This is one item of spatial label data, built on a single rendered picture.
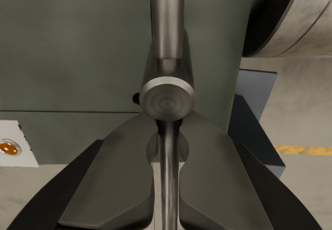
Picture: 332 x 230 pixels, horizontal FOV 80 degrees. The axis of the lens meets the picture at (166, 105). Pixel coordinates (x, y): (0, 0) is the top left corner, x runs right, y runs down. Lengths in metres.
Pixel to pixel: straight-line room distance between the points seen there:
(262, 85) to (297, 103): 1.13
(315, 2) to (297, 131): 1.89
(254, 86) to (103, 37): 0.68
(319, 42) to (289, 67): 1.44
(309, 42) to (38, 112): 0.32
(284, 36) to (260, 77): 0.54
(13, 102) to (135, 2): 0.17
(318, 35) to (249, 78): 0.52
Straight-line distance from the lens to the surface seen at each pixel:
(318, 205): 3.07
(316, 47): 0.31
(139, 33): 0.19
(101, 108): 0.23
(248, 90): 0.81
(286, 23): 0.25
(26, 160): 0.32
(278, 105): 1.87
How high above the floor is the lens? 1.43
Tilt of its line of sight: 59 degrees down
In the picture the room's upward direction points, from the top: 175 degrees counter-clockwise
